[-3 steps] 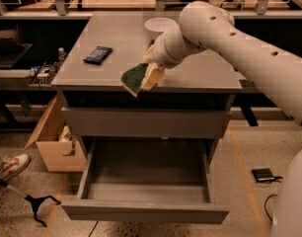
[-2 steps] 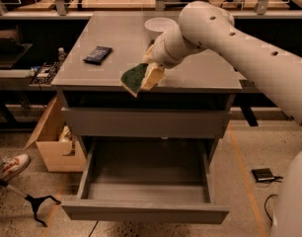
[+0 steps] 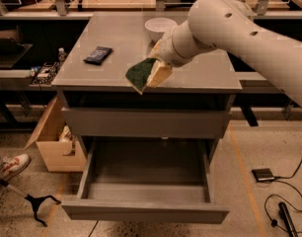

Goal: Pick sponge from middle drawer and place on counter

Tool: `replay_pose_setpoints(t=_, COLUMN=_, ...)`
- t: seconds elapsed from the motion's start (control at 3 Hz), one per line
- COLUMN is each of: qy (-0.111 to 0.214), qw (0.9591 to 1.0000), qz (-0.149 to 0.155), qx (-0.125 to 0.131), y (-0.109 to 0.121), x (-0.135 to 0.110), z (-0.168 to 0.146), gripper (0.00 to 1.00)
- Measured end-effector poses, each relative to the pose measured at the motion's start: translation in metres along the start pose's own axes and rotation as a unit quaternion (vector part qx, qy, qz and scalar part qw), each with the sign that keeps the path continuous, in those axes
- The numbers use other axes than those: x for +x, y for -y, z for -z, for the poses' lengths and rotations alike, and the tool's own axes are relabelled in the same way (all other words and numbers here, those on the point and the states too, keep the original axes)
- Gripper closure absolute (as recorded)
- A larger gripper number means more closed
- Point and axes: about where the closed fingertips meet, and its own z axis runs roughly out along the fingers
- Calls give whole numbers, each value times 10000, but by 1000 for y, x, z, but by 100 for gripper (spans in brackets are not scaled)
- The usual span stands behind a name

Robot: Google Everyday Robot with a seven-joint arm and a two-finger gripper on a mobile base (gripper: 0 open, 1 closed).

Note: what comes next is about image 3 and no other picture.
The closed grey top drawer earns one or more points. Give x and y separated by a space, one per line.
146 123

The black foot pedal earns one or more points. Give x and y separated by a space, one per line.
263 175

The tray of small parts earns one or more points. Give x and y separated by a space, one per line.
44 75

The black power strip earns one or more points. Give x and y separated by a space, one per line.
285 215

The open cardboard box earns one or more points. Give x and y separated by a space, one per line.
59 153

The small clear bottle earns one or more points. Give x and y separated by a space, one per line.
61 55

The white orange sneaker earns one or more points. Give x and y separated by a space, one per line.
11 166

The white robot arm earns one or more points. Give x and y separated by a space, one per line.
226 24

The grey drawer cabinet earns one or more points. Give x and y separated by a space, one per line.
208 83

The black grabber tool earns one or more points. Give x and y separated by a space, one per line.
35 201

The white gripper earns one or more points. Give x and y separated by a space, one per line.
166 53

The open grey middle drawer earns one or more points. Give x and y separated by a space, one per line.
154 180

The dark snack packet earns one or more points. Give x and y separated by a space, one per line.
98 55

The green yellow sponge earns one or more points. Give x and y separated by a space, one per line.
137 75

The white bowl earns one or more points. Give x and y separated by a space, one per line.
156 27

